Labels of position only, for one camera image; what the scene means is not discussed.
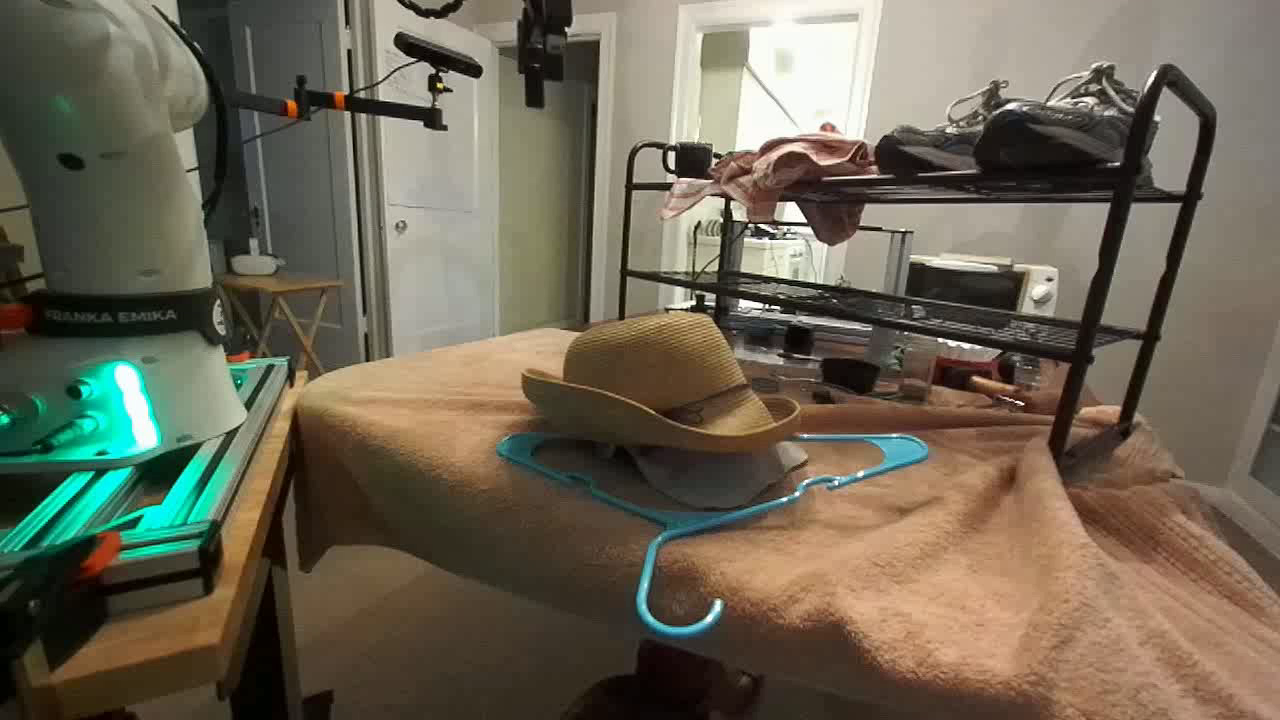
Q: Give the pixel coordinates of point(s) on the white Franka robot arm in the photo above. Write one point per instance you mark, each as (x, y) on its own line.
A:
(107, 163)

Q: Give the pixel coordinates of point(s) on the white bowl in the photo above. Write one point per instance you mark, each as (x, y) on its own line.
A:
(257, 265)

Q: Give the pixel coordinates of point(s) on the black cup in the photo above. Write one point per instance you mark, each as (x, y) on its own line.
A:
(694, 163)

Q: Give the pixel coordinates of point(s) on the small black bowl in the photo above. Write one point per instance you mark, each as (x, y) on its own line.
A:
(848, 375)

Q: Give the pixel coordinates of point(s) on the black bar camera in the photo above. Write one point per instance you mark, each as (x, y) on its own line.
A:
(436, 53)

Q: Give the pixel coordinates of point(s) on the large brown towel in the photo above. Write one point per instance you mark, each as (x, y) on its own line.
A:
(934, 573)

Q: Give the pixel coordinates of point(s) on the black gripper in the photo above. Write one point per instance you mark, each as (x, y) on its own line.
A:
(544, 38)

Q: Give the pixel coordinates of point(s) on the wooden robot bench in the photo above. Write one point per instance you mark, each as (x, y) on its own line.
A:
(201, 627)

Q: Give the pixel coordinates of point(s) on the aluminium rail base frame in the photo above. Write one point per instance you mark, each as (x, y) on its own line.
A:
(175, 515)

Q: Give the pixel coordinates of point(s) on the black gray sneaker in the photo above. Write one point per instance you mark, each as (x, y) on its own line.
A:
(1102, 82)
(1052, 136)

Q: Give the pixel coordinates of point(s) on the gray cap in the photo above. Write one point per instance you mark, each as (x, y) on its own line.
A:
(721, 477)

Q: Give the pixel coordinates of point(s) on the black metal shelf rack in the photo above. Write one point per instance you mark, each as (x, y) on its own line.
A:
(985, 188)

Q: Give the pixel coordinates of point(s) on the tan straw hat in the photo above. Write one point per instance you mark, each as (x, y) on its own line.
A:
(652, 366)

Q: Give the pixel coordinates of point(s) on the small wooden folding table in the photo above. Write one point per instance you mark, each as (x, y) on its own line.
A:
(282, 286)

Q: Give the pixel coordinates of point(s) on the dark brown stool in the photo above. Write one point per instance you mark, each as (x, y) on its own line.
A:
(683, 686)

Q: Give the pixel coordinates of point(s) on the blue plastic clothes hanger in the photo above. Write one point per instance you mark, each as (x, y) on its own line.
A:
(531, 448)

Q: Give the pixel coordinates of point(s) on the white toaster oven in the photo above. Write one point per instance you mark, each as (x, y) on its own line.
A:
(980, 281)

